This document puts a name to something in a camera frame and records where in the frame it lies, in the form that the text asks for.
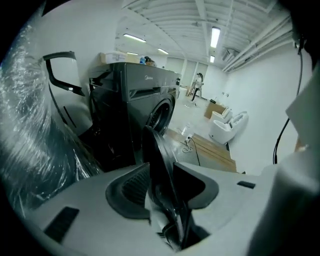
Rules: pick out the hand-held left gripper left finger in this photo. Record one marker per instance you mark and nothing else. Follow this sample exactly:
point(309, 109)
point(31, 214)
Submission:
point(87, 200)

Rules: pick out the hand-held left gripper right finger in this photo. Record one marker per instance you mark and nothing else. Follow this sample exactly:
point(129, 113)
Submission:
point(230, 200)

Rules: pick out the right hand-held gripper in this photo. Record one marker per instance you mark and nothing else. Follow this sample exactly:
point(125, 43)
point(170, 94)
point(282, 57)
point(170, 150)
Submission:
point(295, 200)

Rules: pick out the black washing machine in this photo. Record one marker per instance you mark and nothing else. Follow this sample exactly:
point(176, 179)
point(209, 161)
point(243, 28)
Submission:
point(140, 87)

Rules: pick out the wooden slat platform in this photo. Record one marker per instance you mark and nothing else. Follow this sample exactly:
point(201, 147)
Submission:
point(212, 152)

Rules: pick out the white power strip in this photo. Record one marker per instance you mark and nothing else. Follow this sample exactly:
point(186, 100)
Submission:
point(189, 138)

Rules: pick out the plastic-wrapped appliance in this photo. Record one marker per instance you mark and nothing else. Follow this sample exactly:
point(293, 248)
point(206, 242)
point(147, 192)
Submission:
point(37, 137)

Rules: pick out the white black-trimmed appliance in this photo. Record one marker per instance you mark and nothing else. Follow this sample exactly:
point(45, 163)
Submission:
point(65, 72)

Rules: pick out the ceiling tube light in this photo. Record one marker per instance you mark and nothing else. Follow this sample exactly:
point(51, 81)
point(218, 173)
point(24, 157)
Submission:
point(212, 59)
point(215, 37)
point(135, 38)
point(162, 50)

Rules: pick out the small white box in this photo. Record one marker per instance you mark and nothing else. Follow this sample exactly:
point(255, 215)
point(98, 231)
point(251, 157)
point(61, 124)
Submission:
point(115, 57)

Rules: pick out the large cardboard box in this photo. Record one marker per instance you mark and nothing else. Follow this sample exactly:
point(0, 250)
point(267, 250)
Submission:
point(132, 59)

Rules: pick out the blue bottle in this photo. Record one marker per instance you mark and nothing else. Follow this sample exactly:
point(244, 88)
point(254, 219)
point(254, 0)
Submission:
point(142, 60)

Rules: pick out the white ceiling pipe bundle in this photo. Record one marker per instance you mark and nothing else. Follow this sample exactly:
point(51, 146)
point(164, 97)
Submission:
point(255, 47)

